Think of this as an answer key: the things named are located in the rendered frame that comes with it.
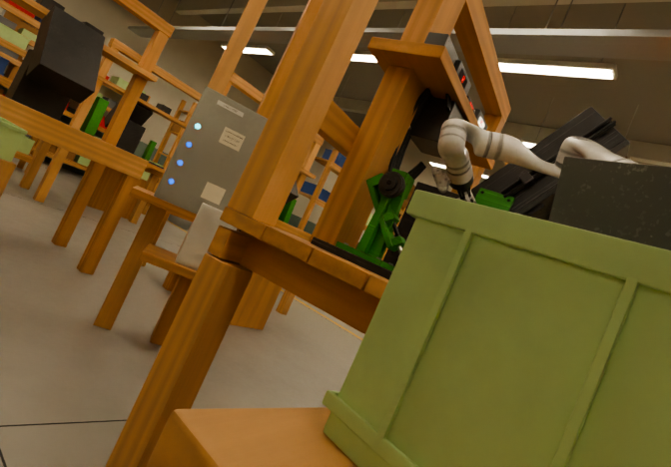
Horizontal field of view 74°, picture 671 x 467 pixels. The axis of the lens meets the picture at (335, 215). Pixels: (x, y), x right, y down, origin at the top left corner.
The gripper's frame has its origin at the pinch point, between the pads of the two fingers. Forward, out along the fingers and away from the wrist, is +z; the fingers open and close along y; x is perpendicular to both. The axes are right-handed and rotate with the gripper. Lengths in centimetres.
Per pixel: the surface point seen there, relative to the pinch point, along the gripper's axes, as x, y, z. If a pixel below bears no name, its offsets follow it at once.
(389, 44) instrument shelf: 7, 36, -39
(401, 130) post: 11.5, 23.1, -16.0
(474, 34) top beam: -26, 64, -7
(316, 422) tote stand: 25, -73, -96
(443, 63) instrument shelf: -5.6, 23.6, -35.4
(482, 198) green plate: -5.7, 0.0, 2.8
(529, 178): -20.4, -0.8, -0.9
